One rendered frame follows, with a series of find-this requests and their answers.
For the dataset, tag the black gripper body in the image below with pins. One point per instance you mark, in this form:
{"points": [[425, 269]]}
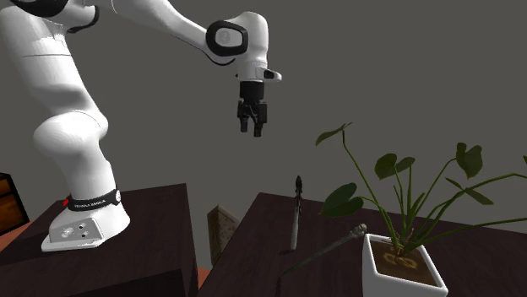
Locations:
{"points": [[251, 91]]}

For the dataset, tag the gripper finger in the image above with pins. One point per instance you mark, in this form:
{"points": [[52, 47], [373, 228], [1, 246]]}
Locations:
{"points": [[258, 128], [244, 124]]}

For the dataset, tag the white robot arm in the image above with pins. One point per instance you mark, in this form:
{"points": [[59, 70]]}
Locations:
{"points": [[57, 78]]}

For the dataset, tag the beige stone slab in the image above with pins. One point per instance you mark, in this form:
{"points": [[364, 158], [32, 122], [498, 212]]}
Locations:
{"points": [[221, 234]]}

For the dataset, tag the grey stick with round knob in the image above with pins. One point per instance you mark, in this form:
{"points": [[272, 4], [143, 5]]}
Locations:
{"points": [[329, 246]]}

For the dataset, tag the dark wooden robot stand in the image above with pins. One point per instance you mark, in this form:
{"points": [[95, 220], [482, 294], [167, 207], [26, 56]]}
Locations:
{"points": [[136, 255]]}

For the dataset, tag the green plant in white pot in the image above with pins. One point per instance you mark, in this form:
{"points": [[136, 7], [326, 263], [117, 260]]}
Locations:
{"points": [[395, 263]]}

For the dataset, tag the brown wooden cabinet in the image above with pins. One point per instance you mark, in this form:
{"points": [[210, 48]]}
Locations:
{"points": [[10, 207]]}

